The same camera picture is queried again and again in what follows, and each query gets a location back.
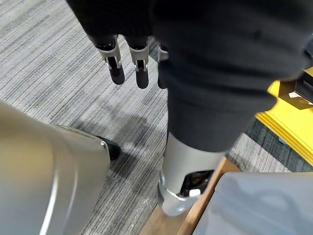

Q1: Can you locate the silver robot leg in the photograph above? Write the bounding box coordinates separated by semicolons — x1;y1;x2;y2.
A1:
0;100;111;235

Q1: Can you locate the grey plastic bag liner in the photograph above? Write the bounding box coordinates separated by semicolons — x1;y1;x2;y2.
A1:
192;171;313;235

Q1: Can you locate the black plastic housing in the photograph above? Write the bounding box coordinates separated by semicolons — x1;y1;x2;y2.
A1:
294;68;313;101
277;79;313;109

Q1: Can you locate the dark robot foot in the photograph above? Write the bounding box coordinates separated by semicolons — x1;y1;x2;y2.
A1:
96;136;121;162

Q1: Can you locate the yellow shelf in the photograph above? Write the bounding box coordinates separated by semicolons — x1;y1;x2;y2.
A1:
255;67;313;167

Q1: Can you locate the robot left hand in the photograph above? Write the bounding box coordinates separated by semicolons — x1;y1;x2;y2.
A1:
66;0;313;217

